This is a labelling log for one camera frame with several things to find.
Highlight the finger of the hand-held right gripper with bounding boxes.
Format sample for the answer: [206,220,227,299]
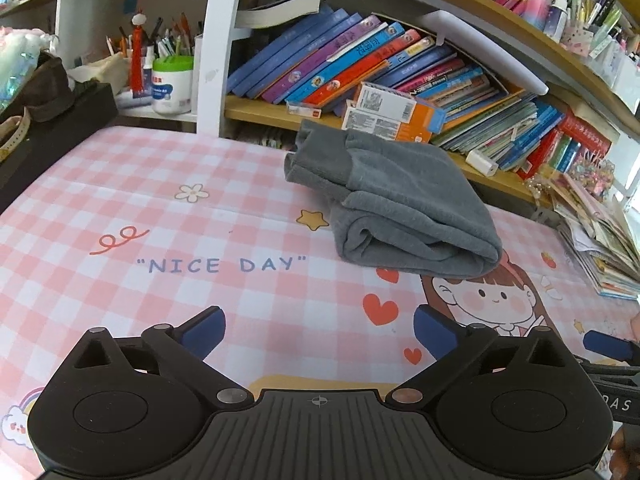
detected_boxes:
[572,357,640,389]
[583,330,640,361]

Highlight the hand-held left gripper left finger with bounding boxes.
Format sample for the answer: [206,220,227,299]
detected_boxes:
[71,305,255,409]

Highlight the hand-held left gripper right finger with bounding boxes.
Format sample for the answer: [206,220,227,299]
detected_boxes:
[385,303,577,408]

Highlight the grey hoodie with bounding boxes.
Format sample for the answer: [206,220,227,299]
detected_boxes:
[283,119,502,278]

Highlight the person's right hand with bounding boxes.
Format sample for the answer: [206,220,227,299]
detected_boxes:
[609,422,640,480]

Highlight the stack of papers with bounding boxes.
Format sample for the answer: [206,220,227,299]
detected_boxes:
[550,172,640,301]

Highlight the pink checkered table mat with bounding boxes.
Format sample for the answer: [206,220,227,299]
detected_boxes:
[0,125,640,480]

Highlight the pink beaded ornament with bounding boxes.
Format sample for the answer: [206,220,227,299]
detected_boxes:
[525,157,618,206]

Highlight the white roll on shelf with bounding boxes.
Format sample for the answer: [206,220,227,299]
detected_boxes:
[465,147,499,177]

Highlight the black box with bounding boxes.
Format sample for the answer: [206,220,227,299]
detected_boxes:
[0,82,119,213]

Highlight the white canister green lid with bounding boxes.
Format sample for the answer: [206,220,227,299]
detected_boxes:
[151,55,195,116]

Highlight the red tassel ornament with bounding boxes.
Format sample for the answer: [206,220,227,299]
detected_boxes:
[129,10,153,101]

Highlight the white wooden bookshelf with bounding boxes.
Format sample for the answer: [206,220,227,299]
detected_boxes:
[0,0,640,211]

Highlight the cream canvas bag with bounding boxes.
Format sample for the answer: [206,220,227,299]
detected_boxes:
[67,52,128,96]

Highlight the bunch of pens and pencils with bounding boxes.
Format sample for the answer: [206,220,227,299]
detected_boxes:
[105,12,203,61]

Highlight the brown cloth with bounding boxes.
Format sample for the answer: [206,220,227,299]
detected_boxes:
[0,51,76,123]

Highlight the row of colourful books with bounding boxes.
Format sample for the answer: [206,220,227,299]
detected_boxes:
[225,2,613,181]

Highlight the thick black-covered book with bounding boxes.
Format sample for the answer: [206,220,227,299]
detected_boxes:
[235,0,325,30]

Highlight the assorted stationery containers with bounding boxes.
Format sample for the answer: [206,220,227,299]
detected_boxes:
[492,0,640,76]

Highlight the beige dotted strap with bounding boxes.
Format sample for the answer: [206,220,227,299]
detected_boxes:
[0,107,32,163]

